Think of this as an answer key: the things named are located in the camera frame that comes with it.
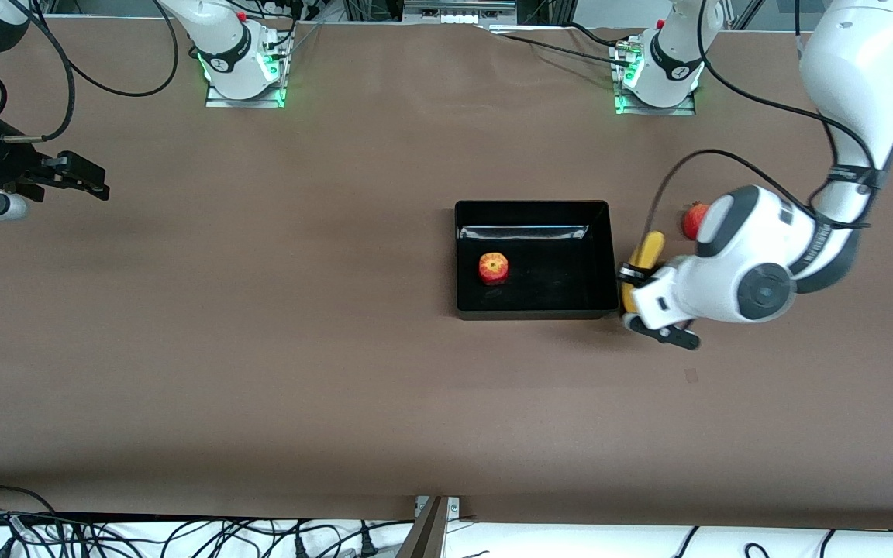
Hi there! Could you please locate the yellow banana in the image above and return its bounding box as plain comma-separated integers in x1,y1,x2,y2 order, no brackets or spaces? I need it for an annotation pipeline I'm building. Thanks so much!
621,231,666,312

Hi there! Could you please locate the black plastic box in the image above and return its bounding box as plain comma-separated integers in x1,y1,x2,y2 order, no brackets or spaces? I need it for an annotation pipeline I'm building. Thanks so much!
454,200,619,321

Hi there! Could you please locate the red yellow apple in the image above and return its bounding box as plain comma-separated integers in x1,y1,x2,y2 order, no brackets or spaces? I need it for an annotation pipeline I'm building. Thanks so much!
478,252,510,286

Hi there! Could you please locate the red pomegranate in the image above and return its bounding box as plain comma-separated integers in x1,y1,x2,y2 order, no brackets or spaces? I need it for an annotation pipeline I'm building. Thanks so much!
681,201,712,241

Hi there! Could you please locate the table cover sheet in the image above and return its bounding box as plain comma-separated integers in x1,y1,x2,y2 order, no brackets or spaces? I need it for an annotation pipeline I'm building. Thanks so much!
0,15,893,532

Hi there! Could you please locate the white power strip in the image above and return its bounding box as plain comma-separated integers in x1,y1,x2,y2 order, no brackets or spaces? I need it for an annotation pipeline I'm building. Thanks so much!
404,0,517,24

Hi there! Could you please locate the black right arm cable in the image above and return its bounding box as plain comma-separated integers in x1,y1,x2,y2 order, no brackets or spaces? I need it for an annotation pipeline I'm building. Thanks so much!
0,0,180,144

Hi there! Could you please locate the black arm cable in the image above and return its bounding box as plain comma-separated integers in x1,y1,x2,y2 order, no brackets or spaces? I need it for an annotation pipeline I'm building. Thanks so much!
0,0,180,144
646,0,881,233

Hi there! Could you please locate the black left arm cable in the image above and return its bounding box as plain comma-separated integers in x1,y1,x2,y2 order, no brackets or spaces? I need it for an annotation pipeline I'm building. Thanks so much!
646,0,881,233

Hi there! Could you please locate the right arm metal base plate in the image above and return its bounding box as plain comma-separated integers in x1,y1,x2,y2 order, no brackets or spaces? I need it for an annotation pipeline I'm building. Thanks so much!
205,31,288,108

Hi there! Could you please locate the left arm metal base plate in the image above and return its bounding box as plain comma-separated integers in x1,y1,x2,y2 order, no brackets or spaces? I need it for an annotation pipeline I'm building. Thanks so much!
613,39,697,117

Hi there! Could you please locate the long black table cable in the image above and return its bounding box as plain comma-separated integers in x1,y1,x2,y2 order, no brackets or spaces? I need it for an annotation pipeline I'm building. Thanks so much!
485,23,626,67

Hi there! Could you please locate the small metal bracket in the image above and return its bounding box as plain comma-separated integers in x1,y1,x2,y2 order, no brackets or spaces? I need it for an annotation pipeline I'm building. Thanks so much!
414,496,461,518

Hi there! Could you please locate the aluminium profile post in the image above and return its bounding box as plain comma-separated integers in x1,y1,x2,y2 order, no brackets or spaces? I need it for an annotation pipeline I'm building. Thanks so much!
396,496,447,558

